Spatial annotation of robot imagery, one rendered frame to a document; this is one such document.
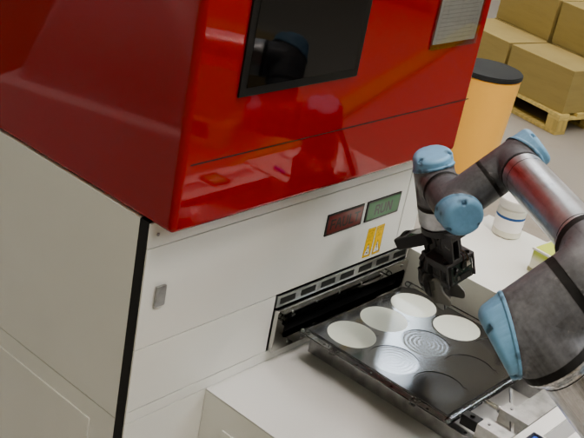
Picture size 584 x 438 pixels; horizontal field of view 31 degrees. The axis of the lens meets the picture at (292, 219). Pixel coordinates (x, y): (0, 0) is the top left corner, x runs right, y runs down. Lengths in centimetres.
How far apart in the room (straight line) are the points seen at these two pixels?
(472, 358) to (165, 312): 67
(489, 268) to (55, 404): 99
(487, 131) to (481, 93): 22
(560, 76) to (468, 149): 125
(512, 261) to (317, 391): 62
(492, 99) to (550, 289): 403
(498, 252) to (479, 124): 308
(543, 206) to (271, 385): 69
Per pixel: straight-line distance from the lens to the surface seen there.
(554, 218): 163
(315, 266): 212
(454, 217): 182
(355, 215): 214
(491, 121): 553
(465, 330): 225
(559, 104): 666
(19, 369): 213
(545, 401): 214
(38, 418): 212
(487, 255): 245
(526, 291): 150
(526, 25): 733
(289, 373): 211
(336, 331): 213
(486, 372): 213
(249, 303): 200
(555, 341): 150
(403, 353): 211
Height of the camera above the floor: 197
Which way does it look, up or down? 25 degrees down
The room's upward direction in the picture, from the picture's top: 11 degrees clockwise
